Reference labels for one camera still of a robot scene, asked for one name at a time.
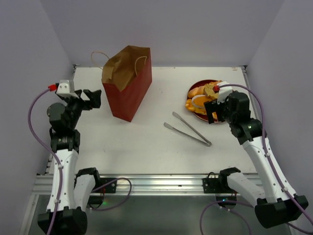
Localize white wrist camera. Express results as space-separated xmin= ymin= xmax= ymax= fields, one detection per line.
xmin=56 ymin=80 xmax=74 ymax=97
xmin=213 ymin=81 xmax=233 ymax=104

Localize brown fake bread slice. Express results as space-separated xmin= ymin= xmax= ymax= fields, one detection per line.
xmin=203 ymin=82 xmax=219 ymax=100

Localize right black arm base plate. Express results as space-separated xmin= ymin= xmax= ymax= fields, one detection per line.
xmin=202 ymin=172 xmax=238 ymax=194

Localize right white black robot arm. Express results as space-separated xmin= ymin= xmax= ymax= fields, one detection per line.
xmin=205 ymin=90 xmax=309 ymax=228

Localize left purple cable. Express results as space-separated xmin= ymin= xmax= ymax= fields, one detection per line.
xmin=27 ymin=84 xmax=133 ymax=235

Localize metal kitchen tongs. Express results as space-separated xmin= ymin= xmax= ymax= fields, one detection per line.
xmin=163 ymin=111 xmax=212 ymax=147

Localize red round plate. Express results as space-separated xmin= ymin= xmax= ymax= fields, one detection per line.
xmin=185 ymin=79 xmax=226 ymax=122

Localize aluminium mounting rail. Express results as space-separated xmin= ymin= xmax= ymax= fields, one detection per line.
xmin=31 ymin=173 xmax=289 ymax=196

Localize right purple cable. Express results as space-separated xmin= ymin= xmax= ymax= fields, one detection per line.
xmin=199 ymin=84 xmax=313 ymax=235

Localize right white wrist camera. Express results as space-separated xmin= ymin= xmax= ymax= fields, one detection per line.
xmin=213 ymin=81 xmax=233 ymax=104

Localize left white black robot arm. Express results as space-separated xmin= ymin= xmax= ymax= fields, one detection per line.
xmin=38 ymin=90 xmax=102 ymax=235

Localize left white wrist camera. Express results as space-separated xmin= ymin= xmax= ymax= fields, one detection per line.
xmin=56 ymin=80 xmax=74 ymax=97

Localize red brown paper bag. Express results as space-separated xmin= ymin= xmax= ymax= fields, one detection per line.
xmin=90 ymin=45 xmax=152 ymax=122

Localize fake baguette bread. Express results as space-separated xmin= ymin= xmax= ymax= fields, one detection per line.
xmin=191 ymin=94 xmax=212 ymax=109

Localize twisted orange fake bread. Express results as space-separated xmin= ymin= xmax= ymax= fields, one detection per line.
xmin=187 ymin=80 xmax=221 ymax=98

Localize long braided fake bread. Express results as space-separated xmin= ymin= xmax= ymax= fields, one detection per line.
xmin=185 ymin=99 xmax=206 ymax=115

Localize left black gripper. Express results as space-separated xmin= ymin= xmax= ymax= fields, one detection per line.
xmin=61 ymin=88 xmax=100 ymax=128

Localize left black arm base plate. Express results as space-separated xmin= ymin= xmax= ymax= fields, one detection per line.
xmin=92 ymin=178 xmax=116 ymax=194

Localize purple cable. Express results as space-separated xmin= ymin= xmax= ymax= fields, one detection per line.
xmin=199 ymin=84 xmax=313 ymax=235
xmin=27 ymin=84 xmax=133 ymax=235

